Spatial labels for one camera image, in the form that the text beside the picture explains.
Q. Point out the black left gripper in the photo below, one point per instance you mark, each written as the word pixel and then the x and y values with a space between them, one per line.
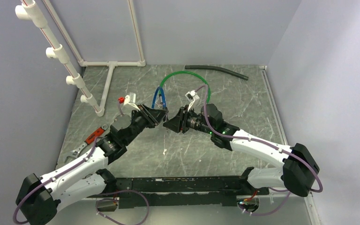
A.
pixel 157 115

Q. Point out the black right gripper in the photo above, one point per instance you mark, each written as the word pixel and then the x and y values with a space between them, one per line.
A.
pixel 180 121

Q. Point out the blue cable lock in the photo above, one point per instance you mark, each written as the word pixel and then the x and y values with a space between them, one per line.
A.
pixel 159 93

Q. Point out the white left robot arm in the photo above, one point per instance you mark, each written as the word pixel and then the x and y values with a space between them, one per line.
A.
pixel 40 198

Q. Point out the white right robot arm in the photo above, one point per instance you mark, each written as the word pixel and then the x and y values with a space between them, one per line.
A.
pixel 293 167

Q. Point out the black foam tube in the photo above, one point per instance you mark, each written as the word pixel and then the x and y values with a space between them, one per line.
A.
pixel 215 68

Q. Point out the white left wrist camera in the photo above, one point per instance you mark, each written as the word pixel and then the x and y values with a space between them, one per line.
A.
pixel 129 100

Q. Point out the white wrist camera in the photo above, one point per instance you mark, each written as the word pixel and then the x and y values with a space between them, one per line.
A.
pixel 129 100
pixel 193 99

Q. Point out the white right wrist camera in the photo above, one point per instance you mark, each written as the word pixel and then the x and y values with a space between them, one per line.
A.
pixel 193 99

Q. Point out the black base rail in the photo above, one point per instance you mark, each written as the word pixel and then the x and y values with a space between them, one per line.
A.
pixel 181 191

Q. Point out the red handled adjustable wrench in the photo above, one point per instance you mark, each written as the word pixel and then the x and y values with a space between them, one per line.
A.
pixel 75 153

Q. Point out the aluminium extrusion frame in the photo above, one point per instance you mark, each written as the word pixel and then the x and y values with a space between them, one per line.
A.
pixel 293 168

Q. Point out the white PVC pipe frame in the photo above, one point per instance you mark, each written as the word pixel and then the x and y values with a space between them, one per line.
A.
pixel 30 11

